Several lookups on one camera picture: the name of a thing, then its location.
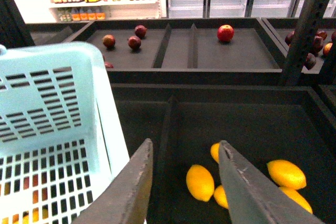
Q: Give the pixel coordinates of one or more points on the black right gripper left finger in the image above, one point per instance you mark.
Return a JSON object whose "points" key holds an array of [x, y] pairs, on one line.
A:
{"points": [[126, 199]]}

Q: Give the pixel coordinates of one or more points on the black perforated shelf post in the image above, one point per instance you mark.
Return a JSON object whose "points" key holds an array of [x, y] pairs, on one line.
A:
{"points": [[308, 23]]}

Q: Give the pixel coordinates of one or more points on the red apple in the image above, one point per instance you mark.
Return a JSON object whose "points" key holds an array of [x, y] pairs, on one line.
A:
{"points": [[225, 33]]}

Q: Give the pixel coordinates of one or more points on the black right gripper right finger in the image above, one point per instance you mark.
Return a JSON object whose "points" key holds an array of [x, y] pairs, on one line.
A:
{"points": [[251, 196]]}

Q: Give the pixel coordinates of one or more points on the dark red fruit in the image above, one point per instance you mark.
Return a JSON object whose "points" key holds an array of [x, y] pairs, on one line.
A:
{"points": [[134, 42], [140, 31]]}

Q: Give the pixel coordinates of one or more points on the yellow lemon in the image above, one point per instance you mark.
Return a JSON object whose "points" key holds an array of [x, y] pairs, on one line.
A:
{"points": [[296, 197], [220, 197], [286, 174], [200, 183], [214, 151]]}

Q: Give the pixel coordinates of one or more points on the red brown fruit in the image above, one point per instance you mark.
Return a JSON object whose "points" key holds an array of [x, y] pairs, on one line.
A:
{"points": [[109, 41]]}

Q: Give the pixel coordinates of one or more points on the light blue plastic basket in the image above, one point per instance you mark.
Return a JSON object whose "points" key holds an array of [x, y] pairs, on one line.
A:
{"points": [[61, 138]]}

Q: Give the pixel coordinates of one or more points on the black lemon tray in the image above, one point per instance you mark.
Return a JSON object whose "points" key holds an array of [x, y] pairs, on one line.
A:
{"points": [[262, 123]]}

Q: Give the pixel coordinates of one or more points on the dark purple fruit pile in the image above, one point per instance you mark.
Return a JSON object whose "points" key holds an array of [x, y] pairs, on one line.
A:
{"points": [[308, 54]]}

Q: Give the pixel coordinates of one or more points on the black upper fruit tray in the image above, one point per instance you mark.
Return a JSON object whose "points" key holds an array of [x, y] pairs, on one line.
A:
{"points": [[187, 51]]}

